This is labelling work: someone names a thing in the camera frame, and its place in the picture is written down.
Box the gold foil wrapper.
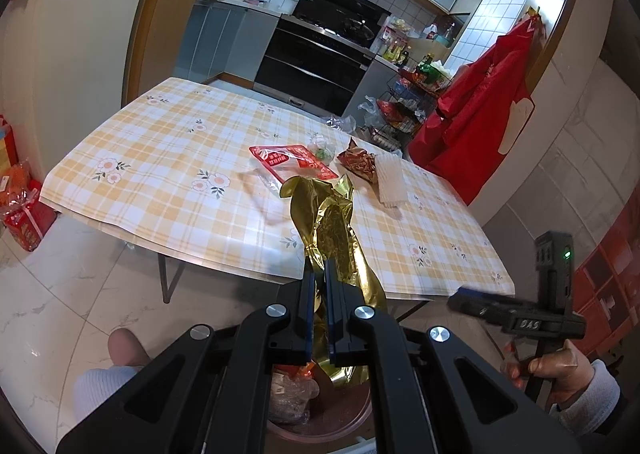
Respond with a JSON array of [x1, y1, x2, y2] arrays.
[[280, 176, 387, 389]]

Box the red brown snack wrapper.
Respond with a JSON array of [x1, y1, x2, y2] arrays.
[[336, 139, 378, 184]]

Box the red clear plastic food bag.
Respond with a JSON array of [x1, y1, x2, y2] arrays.
[[250, 144, 338, 183]]

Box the brown round trash bin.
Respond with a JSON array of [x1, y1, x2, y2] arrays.
[[267, 362, 372, 443]]

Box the red gift bag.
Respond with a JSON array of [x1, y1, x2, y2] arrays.
[[0, 117, 56, 252]]

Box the person's knee white shorts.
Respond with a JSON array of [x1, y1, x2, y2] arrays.
[[74, 328, 151, 422]]

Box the grey sleeve right forearm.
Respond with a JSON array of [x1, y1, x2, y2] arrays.
[[550, 360, 628, 437]]

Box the white green crumpled wrapper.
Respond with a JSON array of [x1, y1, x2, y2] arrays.
[[308, 133, 335, 165]]

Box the grey kitchen cabinet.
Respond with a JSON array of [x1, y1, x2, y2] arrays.
[[172, 0, 280, 84]]

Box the black built-in oven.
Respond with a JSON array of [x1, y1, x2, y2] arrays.
[[254, 15, 373, 115]]

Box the yellow plaid floral tablecloth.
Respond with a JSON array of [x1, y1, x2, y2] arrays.
[[40, 78, 514, 299]]

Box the cream refrigerator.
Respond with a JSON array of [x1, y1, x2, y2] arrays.
[[1, 0, 139, 179]]

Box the person's right hand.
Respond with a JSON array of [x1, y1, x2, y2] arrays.
[[501, 340, 596, 408]]

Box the wooden door frame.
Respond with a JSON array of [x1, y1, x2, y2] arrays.
[[122, 0, 195, 105]]

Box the wire rack with groceries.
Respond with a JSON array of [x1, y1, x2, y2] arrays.
[[358, 53, 451, 157]]

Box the red hanging apron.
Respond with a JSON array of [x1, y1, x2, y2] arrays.
[[408, 14, 544, 204]]

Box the black range hood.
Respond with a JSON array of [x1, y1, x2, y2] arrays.
[[292, 0, 390, 48]]

